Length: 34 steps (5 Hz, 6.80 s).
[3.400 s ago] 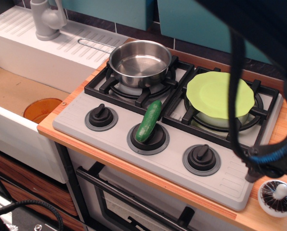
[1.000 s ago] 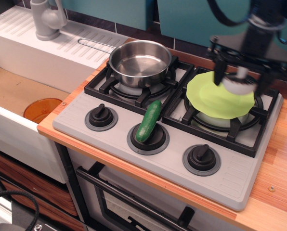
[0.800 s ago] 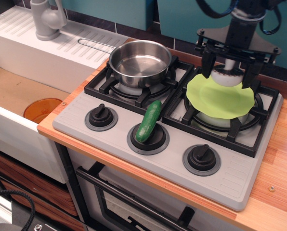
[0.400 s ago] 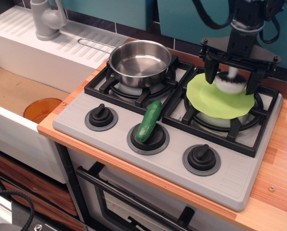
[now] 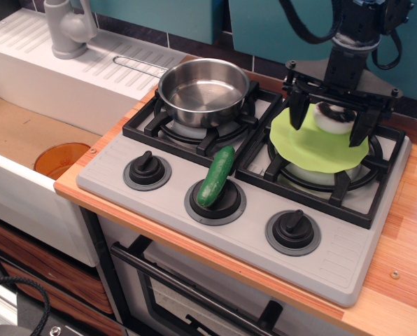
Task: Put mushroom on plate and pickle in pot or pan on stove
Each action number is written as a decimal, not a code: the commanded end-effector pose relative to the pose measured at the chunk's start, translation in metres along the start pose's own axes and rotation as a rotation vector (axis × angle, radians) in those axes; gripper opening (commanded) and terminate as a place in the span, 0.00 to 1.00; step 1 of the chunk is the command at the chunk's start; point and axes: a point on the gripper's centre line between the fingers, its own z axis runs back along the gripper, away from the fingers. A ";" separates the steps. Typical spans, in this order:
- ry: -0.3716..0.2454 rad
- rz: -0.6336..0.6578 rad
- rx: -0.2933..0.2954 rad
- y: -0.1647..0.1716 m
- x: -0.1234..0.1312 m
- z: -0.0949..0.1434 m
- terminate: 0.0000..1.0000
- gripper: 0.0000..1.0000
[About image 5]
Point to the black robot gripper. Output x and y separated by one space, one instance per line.
341 79

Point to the white toy mushroom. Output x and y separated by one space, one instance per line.
333 119

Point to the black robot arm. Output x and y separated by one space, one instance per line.
357 26

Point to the light green plastic plate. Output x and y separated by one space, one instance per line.
313 149

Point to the black right stove knob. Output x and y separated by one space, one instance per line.
293 233

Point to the black stove knob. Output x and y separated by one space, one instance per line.
293 233
147 172
228 206

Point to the stainless steel pot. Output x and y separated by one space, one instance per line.
199 93

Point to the green toy pickle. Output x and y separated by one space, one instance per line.
216 177

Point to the black middle stove knob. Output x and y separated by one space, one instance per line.
228 206

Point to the grey toy stove top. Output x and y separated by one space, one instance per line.
335 271

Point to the black left stove knob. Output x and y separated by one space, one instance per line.
147 172

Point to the black right burner grate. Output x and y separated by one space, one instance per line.
361 195

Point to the toy oven door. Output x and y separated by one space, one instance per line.
250 301

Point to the grey toy faucet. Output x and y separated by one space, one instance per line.
69 31

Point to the white toy sink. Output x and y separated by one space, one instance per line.
46 101

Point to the wooden drawer front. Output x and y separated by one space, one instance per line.
75 290

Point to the black oven door handle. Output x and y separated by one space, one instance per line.
185 305

